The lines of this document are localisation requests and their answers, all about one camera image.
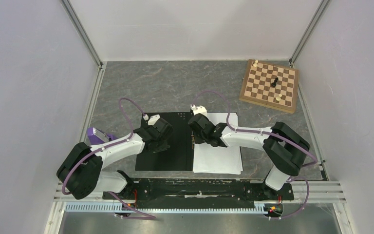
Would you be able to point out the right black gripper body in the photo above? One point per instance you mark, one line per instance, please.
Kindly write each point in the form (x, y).
(199, 138)

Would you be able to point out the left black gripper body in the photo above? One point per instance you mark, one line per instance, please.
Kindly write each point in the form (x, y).
(161, 146)

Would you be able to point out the white paper sheet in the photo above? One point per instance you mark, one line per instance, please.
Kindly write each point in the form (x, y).
(216, 160)

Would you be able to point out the black blue file folder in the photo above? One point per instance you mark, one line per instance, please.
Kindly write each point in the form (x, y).
(180, 152)

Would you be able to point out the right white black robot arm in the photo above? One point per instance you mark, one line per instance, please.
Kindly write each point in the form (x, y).
(286, 149)

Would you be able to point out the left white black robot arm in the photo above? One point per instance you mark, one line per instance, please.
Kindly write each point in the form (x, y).
(82, 172)

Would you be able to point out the purple stapler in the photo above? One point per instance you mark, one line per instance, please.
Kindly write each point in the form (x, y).
(96, 136)

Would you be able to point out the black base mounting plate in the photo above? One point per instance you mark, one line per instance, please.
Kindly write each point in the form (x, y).
(176, 193)

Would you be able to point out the wooden chessboard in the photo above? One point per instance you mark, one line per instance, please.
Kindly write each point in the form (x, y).
(257, 89)

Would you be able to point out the black chess piece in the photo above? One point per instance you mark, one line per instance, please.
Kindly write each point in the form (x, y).
(274, 83)

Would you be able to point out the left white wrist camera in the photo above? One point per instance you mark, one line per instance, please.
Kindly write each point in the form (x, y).
(151, 120)

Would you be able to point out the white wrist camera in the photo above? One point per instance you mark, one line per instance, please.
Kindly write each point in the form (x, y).
(151, 120)
(198, 110)

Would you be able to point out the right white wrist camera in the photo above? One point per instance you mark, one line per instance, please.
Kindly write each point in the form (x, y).
(198, 110)

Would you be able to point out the white slotted cable duct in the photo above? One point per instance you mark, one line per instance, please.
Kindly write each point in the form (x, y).
(117, 207)

